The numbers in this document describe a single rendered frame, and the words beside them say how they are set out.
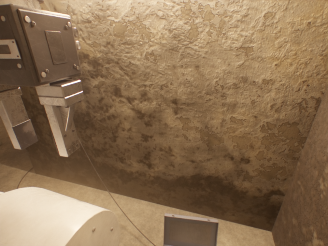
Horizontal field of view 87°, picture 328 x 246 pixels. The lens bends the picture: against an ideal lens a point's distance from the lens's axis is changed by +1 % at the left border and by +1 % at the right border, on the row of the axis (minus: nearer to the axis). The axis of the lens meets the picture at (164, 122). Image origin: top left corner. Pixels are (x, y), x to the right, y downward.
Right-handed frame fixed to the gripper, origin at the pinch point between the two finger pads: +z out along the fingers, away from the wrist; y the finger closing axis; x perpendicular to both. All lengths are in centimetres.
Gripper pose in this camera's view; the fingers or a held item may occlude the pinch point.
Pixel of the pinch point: (43, 137)
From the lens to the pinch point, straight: 56.9
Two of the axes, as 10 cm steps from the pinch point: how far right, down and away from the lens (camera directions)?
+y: 9.7, 0.9, -2.3
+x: 2.4, -4.1, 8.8
